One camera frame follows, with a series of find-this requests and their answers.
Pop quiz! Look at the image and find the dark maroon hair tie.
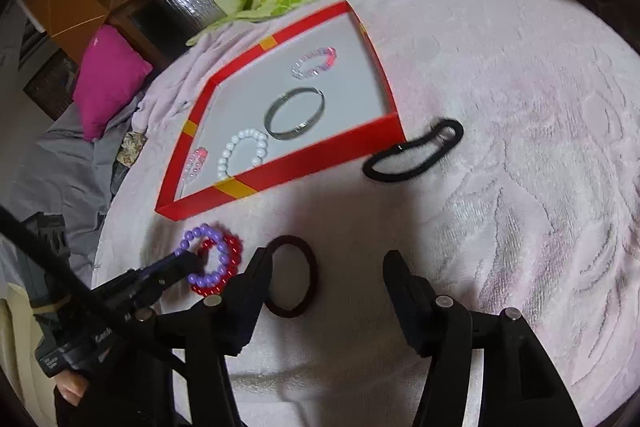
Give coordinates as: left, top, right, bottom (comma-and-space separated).
262, 234, 319, 319

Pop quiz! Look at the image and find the red cardboard box tray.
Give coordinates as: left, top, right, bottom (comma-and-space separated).
155, 0, 407, 222

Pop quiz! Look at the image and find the black cable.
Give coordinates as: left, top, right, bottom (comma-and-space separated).
0, 206, 132, 329

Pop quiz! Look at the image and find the magenta pillow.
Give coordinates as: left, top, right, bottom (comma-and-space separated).
72, 25, 154, 142

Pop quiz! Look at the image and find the black hair tie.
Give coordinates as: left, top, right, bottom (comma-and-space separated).
362, 119, 464, 182

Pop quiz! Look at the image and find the purple bead bracelet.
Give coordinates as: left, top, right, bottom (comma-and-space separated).
175, 223, 227, 289

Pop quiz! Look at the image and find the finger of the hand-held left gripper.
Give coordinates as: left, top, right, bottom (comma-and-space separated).
134, 251, 202, 295

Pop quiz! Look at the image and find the small floral cloth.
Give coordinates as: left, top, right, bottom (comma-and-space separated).
117, 132, 149, 168

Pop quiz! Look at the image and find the cream cloth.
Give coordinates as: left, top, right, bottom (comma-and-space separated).
0, 287, 57, 427

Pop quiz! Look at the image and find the pink clear bead bracelet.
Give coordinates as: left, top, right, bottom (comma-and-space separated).
183, 147, 209, 185
291, 47, 337, 80

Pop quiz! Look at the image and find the grey bedsheet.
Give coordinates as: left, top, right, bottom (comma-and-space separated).
0, 87, 146, 288

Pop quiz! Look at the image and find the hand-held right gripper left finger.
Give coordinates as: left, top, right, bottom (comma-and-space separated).
134, 248, 274, 427

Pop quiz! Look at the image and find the pale pink fleece blanket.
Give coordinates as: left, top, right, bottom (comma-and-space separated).
92, 0, 640, 427

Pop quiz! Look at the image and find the silver metal bangle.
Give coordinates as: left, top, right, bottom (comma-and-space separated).
264, 88, 326, 142

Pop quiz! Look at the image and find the red bead bracelet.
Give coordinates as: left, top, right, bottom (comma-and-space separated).
189, 232, 244, 299

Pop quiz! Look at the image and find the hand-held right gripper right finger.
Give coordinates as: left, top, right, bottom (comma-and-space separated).
383, 249, 584, 427

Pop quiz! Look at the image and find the person's left hand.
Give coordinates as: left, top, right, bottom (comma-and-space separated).
55, 369, 92, 408

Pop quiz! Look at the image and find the white pearl bracelet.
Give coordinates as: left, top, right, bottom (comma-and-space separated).
216, 128, 269, 182

